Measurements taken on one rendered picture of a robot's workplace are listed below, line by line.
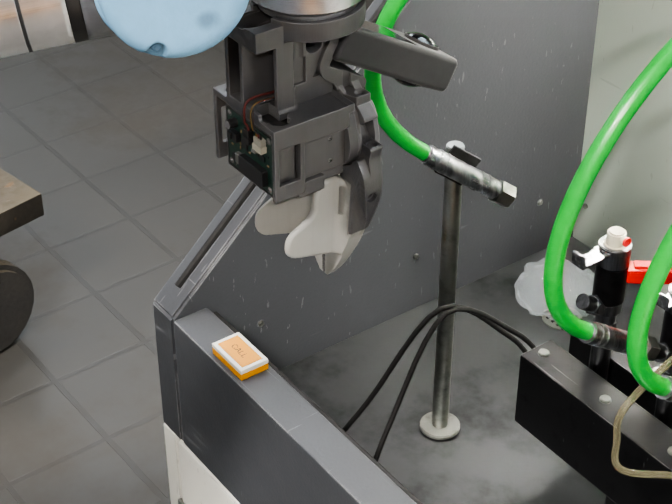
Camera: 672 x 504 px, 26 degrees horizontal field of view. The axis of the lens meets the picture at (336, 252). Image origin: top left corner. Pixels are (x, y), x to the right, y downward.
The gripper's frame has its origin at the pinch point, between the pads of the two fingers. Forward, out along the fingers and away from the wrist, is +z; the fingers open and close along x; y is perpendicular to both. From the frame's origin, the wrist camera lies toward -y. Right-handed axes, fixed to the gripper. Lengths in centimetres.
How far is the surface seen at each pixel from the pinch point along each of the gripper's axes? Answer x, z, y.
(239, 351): -22.0, 25.8, -4.9
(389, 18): -14.3, -7.8, -15.6
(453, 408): -15.6, 39.0, -26.0
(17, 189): -154, 89, -37
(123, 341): -140, 122, -49
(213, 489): -25, 45, -3
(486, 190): -10.5, 9.3, -23.6
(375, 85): -14.8, -2.0, -14.6
